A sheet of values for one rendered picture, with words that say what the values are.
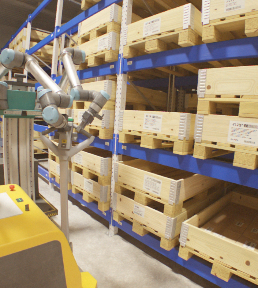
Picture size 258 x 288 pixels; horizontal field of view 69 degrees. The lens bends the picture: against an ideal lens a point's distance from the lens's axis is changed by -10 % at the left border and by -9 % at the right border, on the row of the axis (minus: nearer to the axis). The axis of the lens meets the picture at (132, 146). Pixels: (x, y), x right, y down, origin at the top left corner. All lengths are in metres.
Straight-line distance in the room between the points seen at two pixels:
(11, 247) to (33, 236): 0.11
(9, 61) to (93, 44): 1.35
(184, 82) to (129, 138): 1.26
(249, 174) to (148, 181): 0.89
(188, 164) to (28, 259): 1.30
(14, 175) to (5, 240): 1.62
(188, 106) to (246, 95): 1.70
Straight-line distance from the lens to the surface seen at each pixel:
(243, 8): 1.68
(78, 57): 2.05
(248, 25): 1.61
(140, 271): 2.19
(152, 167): 2.70
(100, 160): 2.45
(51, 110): 1.22
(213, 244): 1.75
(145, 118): 1.91
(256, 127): 1.46
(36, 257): 1.13
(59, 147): 1.54
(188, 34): 1.79
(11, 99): 2.42
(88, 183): 2.74
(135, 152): 2.09
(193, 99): 3.07
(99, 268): 2.20
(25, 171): 2.64
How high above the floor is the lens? 1.46
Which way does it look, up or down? 8 degrees down
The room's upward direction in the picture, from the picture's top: 4 degrees clockwise
